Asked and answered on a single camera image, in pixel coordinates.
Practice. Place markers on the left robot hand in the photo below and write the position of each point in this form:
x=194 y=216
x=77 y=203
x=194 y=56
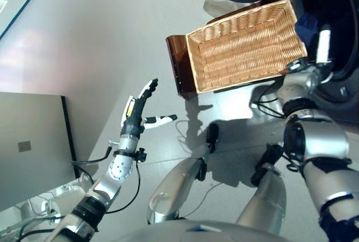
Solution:
x=134 y=116

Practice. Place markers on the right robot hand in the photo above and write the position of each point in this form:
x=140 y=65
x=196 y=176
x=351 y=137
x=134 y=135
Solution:
x=324 y=46

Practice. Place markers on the blue knit garment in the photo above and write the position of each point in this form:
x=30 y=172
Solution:
x=307 y=29

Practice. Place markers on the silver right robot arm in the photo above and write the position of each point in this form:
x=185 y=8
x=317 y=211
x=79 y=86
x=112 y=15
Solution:
x=322 y=144

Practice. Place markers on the dark washing machine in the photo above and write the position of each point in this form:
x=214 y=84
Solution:
x=347 y=90

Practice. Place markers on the brown glossy stool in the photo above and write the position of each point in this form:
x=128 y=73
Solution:
x=179 y=65

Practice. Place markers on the silver left robot leg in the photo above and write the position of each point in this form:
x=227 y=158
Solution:
x=174 y=186

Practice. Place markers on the silver robot leg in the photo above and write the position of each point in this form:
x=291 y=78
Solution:
x=266 y=197
x=174 y=186

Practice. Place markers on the rectangular wicker laundry basket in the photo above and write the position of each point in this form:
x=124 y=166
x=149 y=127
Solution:
x=238 y=51

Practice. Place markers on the grey panel with black edge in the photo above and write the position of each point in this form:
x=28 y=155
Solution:
x=33 y=124

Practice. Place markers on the white rounded equipment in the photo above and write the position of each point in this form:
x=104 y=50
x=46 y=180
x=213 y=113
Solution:
x=64 y=197

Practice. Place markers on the silver right robot leg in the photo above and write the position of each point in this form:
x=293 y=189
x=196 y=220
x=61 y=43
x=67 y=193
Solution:
x=266 y=197

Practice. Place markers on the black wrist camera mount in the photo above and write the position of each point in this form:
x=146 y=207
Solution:
x=141 y=155

